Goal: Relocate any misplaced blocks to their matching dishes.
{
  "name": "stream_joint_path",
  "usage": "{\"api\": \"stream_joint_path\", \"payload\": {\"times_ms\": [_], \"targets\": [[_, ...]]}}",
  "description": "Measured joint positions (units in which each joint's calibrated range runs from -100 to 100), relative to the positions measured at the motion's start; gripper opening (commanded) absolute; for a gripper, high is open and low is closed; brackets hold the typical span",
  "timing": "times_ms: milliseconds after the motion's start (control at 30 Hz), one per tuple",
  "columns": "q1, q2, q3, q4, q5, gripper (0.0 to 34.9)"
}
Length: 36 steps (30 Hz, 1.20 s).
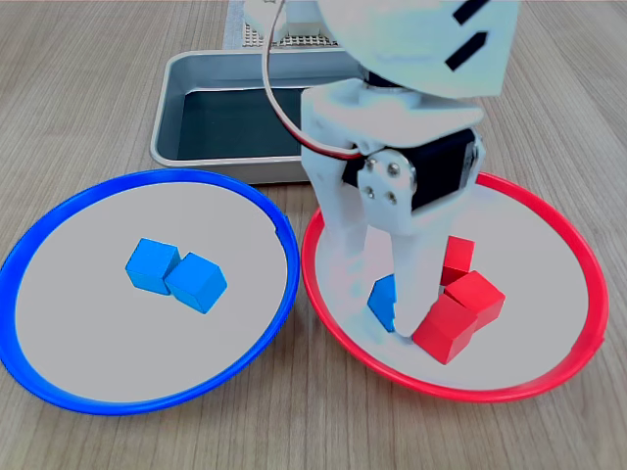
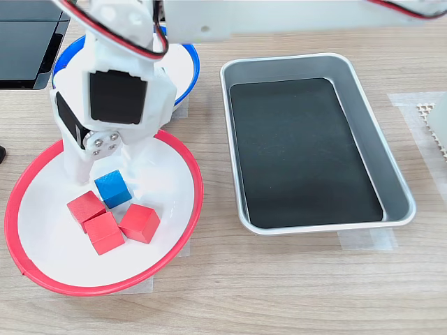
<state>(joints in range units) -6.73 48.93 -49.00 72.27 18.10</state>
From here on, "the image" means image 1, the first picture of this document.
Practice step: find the red wooden cube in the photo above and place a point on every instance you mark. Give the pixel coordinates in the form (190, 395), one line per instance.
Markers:
(441, 333)
(458, 257)
(477, 294)

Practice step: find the blue wooden cube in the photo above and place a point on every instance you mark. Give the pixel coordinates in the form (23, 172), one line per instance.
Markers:
(382, 301)
(196, 284)
(152, 264)

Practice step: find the steel tray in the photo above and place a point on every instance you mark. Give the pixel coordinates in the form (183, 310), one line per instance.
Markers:
(220, 169)

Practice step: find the black mat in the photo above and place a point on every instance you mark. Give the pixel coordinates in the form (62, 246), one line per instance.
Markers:
(235, 122)

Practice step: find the red rimmed white plate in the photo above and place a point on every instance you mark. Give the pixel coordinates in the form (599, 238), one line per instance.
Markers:
(539, 294)

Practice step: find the blue rimmed white plate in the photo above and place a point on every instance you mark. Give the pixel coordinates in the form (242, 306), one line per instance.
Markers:
(73, 318)

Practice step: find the pale perforated base plate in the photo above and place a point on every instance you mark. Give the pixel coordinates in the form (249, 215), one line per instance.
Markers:
(255, 39)

